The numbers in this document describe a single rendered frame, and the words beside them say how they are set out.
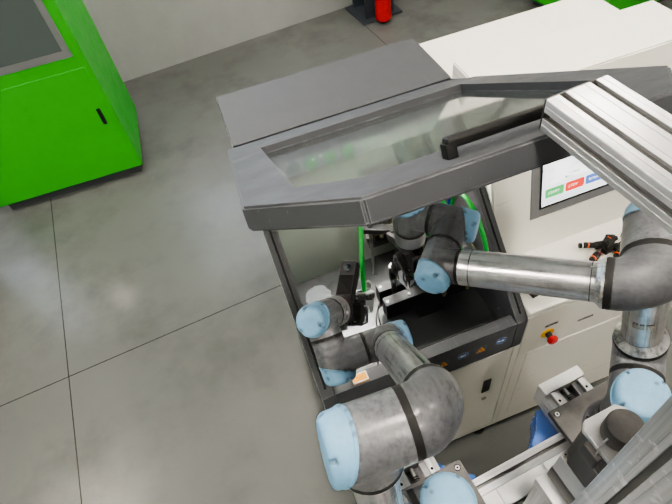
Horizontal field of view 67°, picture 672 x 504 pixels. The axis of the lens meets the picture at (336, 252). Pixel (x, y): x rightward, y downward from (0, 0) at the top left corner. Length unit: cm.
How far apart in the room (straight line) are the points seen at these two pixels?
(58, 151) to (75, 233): 57
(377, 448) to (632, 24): 152
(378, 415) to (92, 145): 346
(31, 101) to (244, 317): 195
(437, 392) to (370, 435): 12
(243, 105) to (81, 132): 237
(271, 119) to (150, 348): 183
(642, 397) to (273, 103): 126
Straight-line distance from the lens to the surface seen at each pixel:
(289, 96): 169
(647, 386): 136
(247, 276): 315
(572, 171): 180
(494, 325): 172
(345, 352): 116
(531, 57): 170
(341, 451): 77
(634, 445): 70
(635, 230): 108
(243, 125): 161
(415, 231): 119
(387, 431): 78
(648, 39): 184
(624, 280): 100
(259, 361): 281
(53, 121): 392
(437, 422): 79
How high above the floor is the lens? 241
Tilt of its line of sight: 50 degrees down
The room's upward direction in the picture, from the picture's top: 11 degrees counter-clockwise
